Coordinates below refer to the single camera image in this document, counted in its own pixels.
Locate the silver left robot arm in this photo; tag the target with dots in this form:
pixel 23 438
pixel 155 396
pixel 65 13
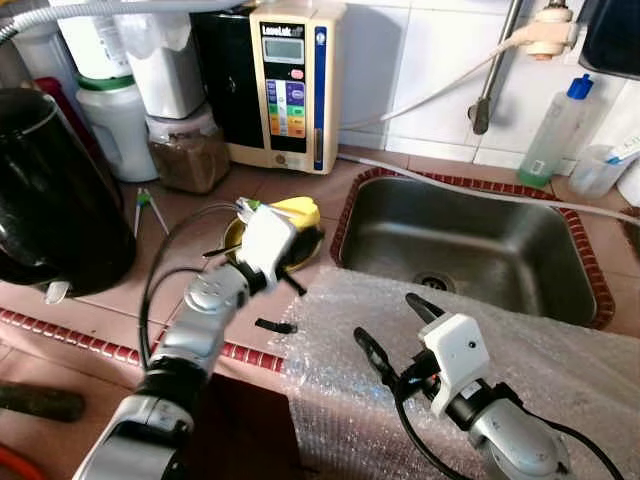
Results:
pixel 205 310

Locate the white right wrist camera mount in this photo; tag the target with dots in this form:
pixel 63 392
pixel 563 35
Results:
pixel 455 360

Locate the beige tap valve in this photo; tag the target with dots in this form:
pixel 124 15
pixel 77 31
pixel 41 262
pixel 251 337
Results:
pixel 550 35

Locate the orange plastic item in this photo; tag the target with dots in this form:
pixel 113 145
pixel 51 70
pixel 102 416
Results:
pixel 10 465

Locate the steel bowl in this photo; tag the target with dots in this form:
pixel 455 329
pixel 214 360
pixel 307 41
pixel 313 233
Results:
pixel 310 245

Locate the clear bubble wrap sheet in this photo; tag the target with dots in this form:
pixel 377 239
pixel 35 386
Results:
pixel 560 380

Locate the beige black water ionizer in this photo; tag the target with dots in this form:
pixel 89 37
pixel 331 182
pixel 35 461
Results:
pixel 290 100

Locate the white plastic bottle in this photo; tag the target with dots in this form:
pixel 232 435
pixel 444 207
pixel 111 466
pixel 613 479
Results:
pixel 630 185

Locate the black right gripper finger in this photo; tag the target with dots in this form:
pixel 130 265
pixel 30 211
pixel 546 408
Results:
pixel 373 355
pixel 425 308

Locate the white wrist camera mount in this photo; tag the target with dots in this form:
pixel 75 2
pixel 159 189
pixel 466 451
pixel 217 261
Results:
pixel 455 360
pixel 265 240

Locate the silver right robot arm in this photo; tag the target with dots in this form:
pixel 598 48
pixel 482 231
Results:
pixel 510 445

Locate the white toothpaste tube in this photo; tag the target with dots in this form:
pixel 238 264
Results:
pixel 622 150

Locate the black tray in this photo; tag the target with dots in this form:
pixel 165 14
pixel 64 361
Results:
pixel 615 35

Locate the black kettle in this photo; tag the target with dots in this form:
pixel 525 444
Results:
pixel 50 200

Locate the white labelled container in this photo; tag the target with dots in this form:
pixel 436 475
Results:
pixel 95 45

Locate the jar of brown powder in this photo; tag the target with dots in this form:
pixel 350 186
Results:
pixel 190 160

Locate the dark stone pestle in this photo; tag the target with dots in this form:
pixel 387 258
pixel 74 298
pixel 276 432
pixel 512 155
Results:
pixel 40 403

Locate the black tape strip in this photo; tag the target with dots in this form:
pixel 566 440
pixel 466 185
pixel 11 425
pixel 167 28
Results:
pixel 275 326

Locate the green soap bottle blue cap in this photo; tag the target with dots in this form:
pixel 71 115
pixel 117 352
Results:
pixel 550 140

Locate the white jug green lid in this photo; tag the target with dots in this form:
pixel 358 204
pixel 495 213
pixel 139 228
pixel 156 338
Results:
pixel 115 140

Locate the translucent grey container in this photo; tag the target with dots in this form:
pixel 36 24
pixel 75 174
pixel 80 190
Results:
pixel 165 80

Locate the dark red container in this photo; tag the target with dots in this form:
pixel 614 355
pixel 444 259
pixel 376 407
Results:
pixel 70 110

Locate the green white training chopsticks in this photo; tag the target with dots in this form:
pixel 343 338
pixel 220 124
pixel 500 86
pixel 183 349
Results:
pixel 142 200
pixel 262 205

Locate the steel sink basin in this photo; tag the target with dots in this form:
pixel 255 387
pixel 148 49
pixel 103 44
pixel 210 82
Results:
pixel 470 240

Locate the clear plastic cup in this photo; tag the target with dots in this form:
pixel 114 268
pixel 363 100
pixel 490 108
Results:
pixel 592 175

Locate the grey metal pipe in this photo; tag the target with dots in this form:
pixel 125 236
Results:
pixel 483 110

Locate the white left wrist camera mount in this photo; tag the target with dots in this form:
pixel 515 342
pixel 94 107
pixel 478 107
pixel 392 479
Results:
pixel 265 240

